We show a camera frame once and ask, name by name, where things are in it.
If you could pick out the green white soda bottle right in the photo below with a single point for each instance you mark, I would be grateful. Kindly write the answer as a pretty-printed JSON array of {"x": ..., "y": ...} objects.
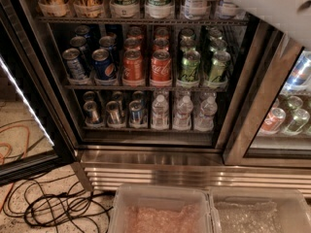
[{"x": 159, "y": 8}]

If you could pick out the green white soda bottle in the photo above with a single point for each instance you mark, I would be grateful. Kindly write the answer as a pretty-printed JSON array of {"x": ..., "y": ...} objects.
[
  {"x": 159, "y": 8},
  {"x": 124, "y": 8}
]

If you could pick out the clear water bottle middle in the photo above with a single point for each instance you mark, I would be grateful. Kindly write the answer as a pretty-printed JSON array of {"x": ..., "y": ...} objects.
[{"x": 184, "y": 108}]

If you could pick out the clear water bottle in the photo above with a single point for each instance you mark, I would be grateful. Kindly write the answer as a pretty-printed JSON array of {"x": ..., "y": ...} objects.
[
  {"x": 160, "y": 109},
  {"x": 184, "y": 108},
  {"x": 204, "y": 120}
]

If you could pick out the clear water bottle left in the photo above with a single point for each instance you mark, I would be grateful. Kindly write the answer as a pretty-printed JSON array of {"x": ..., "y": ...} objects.
[{"x": 160, "y": 109}]

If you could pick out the clear water bottle right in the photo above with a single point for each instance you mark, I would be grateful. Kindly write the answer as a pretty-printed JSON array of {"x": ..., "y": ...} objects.
[{"x": 204, "y": 120}]

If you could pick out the closed glass fridge door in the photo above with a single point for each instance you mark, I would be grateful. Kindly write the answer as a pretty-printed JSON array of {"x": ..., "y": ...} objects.
[{"x": 249, "y": 144}]

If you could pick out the steel fridge base grille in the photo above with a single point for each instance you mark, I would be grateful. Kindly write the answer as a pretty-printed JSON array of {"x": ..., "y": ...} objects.
[{"x": 107, "y": 170}]

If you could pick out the open glass fridge door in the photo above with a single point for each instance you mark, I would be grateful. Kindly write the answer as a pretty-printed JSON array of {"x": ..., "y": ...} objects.
[{"x": 26, "y": 122}]

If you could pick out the green soda can front right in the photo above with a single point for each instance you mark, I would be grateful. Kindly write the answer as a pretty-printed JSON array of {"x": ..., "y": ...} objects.
[{"x": 219, "y": 63}]

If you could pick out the green soda can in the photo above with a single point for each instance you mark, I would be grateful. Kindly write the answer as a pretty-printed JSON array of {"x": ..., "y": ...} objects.
[
  {"x": 189, "y": 66},
  {"x": 219, "y": 63}
]

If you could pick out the red coca-cola can front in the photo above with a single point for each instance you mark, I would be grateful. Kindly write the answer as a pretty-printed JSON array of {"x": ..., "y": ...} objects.
[{"x": 161, "y": 66}]

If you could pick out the orange soda can front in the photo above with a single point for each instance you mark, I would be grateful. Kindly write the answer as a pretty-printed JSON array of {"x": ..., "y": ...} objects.
[{"x": 133, "y": 65}]

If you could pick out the blue pepsi can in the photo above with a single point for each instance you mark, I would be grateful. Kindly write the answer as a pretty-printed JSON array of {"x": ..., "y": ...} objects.
[
  {"x": 74, "y": 63},
  {"x": 103, "y": 64}
]

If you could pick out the blue pepsi can front left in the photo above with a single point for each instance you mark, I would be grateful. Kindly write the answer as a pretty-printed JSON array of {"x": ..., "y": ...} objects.
[{"x": 74, "y": 63}]

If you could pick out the small blue energy drink can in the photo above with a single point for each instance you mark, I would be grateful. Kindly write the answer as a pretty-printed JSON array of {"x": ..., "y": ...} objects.
[{"x": 136, "y": 112}]

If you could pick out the small energy drink can middle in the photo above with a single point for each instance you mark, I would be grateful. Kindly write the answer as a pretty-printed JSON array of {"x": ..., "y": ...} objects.
[{"x": 114, "y": 113}]

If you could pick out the small energy drink can left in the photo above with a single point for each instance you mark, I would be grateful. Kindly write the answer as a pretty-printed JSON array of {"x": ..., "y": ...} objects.
[{"x": 93, "y": 116}]

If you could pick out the clear bin white bubble wrap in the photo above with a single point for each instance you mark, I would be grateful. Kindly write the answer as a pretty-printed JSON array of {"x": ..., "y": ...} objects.
[{"x": 259, "y": 210}]

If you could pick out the clear bin pink bubble wrap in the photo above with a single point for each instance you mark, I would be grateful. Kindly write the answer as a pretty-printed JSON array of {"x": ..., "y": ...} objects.
[{"x": 160, "y": 209}]

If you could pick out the top wire shelf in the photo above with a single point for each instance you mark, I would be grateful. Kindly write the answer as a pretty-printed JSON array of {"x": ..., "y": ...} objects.
[{"x": 145, "y": 21}]

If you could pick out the wire shelf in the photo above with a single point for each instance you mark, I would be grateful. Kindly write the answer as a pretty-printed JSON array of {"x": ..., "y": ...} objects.
[
  {"x": 145, "y": 21},
  {"x": 144, "y": 88}
]

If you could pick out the middle wire shelf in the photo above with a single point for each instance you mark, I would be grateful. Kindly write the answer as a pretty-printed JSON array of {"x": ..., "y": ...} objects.
[{"x": 144, "y": 88}]

